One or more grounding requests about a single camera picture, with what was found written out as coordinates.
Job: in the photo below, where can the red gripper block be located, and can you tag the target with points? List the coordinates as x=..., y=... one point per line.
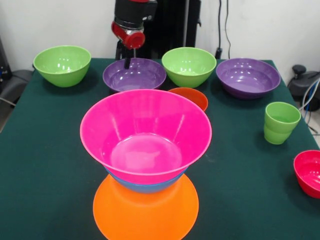
x=132, y=40

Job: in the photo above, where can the purple plastic bowl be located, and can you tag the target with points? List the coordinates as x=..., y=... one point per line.
x=247, y=80
x=140, y=77

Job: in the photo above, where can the green plastic bowl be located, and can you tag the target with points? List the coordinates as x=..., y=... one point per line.
x=188, y=72
x=62, y=67

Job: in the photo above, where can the large pink plastic bowl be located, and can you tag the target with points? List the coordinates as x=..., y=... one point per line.
x=145, y=130

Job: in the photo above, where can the blue plastic bowl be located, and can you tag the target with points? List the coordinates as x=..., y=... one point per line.
x=147, y=188

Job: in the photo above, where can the large orange plastic bowl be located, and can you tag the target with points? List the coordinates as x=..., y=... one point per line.
x=145, y=217

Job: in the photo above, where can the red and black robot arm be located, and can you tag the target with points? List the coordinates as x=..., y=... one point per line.
x=132, y=12

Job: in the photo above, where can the small orange-red plastic bowl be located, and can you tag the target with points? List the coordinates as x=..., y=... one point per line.
x=197, y=97

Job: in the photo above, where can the dark green tablecloth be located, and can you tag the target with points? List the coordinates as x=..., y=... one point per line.
x=37, y=150

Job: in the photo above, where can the green plastic cup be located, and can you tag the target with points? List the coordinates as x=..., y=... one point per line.
x=281, y=127

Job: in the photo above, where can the small red-pink plastic bowl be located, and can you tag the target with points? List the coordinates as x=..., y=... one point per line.
x=310, y=175

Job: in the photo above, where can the black pedestal column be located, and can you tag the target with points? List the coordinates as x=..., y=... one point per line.
x=172, y=25

